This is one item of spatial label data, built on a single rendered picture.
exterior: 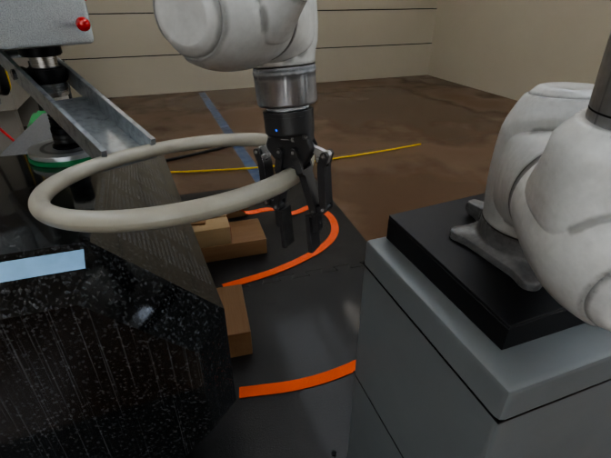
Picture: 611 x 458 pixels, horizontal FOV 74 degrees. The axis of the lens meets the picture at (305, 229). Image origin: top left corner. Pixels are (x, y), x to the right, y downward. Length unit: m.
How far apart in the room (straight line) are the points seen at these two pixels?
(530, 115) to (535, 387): 0.36
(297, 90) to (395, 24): 6.67
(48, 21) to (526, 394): 1.24
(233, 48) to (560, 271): 0.38
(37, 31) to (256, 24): 0.89
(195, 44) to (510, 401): 0.56
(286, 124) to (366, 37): 6.44
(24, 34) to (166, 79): 5.08
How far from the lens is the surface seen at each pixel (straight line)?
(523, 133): 0.65
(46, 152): 1.38
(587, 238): 0.46
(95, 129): 1.13
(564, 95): 0.66
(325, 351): 1.68
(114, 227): 0.59
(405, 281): 0.75
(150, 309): 0.93
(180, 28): 0.42
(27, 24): 1.25
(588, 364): 0.71
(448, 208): 0.88
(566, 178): 0.48
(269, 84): 0.59
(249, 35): 0.42
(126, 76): 6.27
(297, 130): 0.60
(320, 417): 1.50
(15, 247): 0.95
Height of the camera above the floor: 1.24
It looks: 30 degrees down
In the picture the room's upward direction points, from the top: straight up
